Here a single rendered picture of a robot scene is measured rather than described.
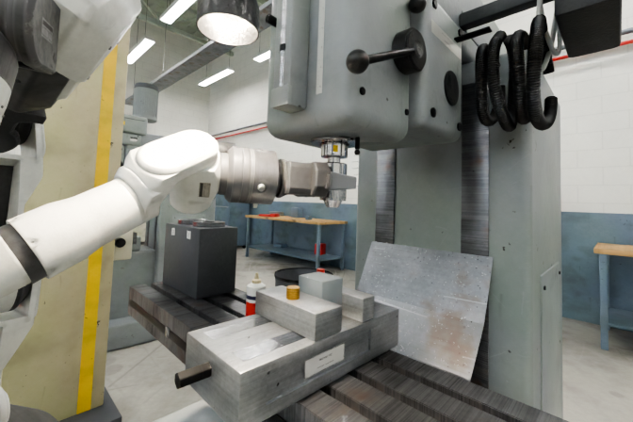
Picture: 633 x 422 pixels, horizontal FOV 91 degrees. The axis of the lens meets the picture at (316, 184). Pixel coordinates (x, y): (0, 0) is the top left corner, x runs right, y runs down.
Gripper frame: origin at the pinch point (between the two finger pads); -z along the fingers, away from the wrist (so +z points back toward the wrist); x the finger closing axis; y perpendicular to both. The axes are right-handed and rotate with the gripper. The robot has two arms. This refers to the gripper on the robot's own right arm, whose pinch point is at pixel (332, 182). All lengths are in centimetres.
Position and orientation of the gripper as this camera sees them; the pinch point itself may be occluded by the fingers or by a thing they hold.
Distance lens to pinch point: 55.1
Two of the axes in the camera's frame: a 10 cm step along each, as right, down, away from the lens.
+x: -3.6, 0.4, 9.3
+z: -9.3, -0.7, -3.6
